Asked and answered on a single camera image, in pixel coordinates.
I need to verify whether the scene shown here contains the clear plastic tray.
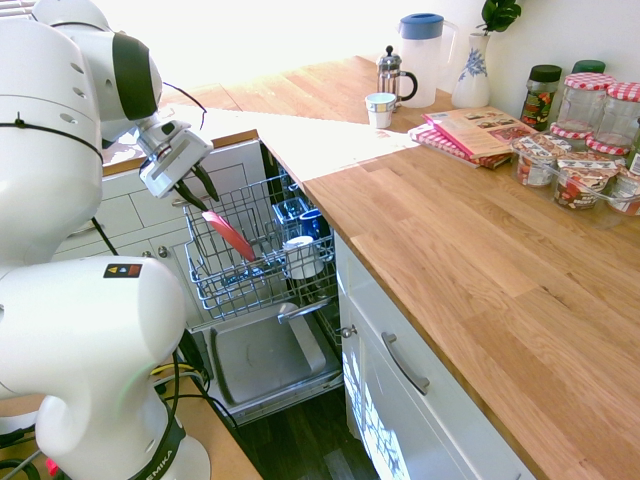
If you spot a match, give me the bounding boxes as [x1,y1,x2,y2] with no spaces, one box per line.
[510,134,640,217]

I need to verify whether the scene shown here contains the pink plastic plate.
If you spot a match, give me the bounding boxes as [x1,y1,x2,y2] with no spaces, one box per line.
[202,210,257,263]

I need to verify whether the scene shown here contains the black clamp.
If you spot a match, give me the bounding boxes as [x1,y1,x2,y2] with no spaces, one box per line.
[177,329,211,384]

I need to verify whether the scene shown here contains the white mug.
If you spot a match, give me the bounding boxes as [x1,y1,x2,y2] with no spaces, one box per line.
[282,235,326,280]

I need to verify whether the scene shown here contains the pink cookbook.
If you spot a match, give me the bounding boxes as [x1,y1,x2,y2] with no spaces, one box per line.
[422,105,539,161]

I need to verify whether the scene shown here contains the glass french press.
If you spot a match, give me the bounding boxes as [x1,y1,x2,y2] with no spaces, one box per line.
[375,44,419,114]

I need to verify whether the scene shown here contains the plastic dessert cup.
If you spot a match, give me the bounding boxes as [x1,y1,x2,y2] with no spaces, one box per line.
[514,134,572,187]
[553,152,621,211]
[607,164,640,216]

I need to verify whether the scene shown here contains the small white cup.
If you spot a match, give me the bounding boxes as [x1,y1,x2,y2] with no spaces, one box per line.
[364,92,398,130]

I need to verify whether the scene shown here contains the white cabinet beside dishwasher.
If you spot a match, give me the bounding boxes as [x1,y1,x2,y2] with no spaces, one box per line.
[333,232,536,480]

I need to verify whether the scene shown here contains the green bottle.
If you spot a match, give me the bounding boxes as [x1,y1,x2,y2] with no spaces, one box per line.
[627,117,640,174]

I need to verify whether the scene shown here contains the red checkered book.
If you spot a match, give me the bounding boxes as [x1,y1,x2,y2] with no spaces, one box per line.
[407,123,514,170]

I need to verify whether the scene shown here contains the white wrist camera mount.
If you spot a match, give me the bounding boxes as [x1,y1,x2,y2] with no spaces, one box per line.
[154,118,194,146]

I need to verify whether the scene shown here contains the blue mug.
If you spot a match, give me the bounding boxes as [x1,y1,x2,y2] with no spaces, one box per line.
[298,208,324,241]

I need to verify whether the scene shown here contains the yellow cable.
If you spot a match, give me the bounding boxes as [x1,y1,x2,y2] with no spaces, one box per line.
[149,360,201,381]

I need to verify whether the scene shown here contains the white vase with blue flower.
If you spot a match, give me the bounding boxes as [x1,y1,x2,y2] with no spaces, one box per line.
[451,32,492,110]

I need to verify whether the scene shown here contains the stainless dishwasher with open door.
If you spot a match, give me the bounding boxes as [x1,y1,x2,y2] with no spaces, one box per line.
[192,139,347,426]

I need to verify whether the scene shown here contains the clear pitcher with blue lid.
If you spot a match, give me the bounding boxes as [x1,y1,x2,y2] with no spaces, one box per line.
[398,13,460,109]

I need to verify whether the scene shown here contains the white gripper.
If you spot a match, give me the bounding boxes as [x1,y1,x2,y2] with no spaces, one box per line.
[138,130,221,214]

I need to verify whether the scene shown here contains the grey wire dishwasher rack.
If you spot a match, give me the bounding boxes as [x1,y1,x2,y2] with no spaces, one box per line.
[182,174,339,326]

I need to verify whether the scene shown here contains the glass jar with gingham lid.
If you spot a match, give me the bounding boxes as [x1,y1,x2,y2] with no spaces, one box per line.
[556,72,615,134]
[584,135,632,160]
[549,123,589,152]
[597,82,640,147]

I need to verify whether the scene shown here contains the dark jar with black lid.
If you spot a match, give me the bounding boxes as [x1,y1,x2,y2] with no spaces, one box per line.
[519,64,564,132]

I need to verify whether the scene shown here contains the white window blinds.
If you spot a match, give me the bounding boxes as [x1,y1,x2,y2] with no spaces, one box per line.
[0,0,36,21]

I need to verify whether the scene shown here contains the silver drawer handle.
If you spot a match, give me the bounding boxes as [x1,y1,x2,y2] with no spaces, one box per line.
[381,332,431,396]

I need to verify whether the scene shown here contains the white corner cabinet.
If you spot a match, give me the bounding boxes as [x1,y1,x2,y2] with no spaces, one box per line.
[49,137,266,334]

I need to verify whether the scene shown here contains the green leafy plant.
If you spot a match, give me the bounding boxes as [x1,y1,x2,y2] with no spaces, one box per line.
[477,0,523,36]

